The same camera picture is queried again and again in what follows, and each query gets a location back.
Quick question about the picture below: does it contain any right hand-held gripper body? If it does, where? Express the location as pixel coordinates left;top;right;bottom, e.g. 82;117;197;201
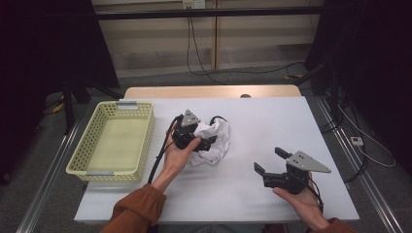
262;150;332;196

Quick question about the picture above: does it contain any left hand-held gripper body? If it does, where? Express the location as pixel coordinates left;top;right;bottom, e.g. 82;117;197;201
171;109;212;152

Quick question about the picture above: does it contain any white cloth with black collar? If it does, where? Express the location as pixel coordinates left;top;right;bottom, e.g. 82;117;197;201
188;116;231;168

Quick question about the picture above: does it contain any pale yellow plastic basket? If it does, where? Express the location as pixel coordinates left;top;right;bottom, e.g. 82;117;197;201
65;100;155;183

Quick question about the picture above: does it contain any person's left hand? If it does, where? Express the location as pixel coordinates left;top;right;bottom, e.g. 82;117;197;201
159;125;202;183

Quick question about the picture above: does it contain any person's right hand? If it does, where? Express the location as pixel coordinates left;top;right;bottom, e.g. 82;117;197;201
271;174;330;229

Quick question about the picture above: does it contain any white table mat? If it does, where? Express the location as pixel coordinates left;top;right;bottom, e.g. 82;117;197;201
73;96;361;224

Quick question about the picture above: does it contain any wooden table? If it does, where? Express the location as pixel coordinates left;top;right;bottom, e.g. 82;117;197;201
123;84;302;100

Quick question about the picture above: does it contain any black metal stand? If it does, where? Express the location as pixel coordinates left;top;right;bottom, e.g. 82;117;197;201
61;77;124;136

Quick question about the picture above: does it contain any black curtain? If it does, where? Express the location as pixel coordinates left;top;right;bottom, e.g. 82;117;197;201
304;0;412;176
0;0;120;183

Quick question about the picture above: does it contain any black horizontal bar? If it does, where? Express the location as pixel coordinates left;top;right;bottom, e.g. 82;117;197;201
95;5;325;21

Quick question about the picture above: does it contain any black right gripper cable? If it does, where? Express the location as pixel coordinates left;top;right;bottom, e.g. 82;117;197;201
297;176;325;216

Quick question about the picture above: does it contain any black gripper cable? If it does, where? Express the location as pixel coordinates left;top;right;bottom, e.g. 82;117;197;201
147;114;185;185
297;176;325;216

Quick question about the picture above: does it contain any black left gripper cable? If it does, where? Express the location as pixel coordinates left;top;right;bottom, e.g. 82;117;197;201
147;114;185;185

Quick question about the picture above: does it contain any short black floor cable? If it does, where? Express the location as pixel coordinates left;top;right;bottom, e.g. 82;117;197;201
343;144;369;184

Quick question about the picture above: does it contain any metal floor rail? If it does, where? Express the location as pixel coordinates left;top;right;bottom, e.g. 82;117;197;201
16;119;83;233
315;96;405;233

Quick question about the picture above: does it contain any long black floor cable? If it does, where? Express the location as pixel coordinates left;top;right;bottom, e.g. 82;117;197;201
186;16;306;86

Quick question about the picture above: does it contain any white floor cable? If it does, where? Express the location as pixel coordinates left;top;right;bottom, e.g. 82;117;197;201
338;105;396;168

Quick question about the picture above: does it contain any white wall socket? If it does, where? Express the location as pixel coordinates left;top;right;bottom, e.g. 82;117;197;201
182;0;207;10

